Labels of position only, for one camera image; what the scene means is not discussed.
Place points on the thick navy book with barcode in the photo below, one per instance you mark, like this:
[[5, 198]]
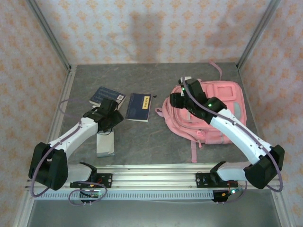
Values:
[[104, 93]]

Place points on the grey notebook with blue edge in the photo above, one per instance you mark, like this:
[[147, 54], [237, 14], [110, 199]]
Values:
[[105, 146]]

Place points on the pink backpack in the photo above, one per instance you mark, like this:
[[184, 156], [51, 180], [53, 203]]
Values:
[[227, 104]]

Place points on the navy book with yellow label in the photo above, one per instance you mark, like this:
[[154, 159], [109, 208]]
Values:
[[138, 107]]

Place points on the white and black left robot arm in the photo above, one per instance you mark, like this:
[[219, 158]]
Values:
[[75, 134]]

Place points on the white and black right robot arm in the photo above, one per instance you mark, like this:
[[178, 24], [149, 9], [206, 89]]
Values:
[[239, 137]]

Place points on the small circuit board with LED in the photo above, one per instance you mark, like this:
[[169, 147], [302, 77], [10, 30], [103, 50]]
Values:
[[230, 192], [95, 194]]

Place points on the grey metal panel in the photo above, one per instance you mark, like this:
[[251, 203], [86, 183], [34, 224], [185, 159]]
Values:
[[142, 215]]

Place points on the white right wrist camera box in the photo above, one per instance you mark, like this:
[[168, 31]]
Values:
[[187, 78]]

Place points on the aluminium side rail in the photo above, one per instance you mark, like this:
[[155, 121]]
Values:
[[67, 80]]

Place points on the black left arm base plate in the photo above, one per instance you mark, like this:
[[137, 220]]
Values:
[[106, 180]]

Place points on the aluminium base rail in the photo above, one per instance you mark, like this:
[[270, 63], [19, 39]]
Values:
[[154, 178]]

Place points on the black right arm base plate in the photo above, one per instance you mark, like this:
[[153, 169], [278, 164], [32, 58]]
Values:
[[201, 179]]

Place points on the aluminium frame post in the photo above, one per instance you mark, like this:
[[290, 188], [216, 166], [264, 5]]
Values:
[[50, 35], [258, 33]]

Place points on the aluminium frame leg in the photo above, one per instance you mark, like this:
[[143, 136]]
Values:
[[24, 210], [284, 210]]

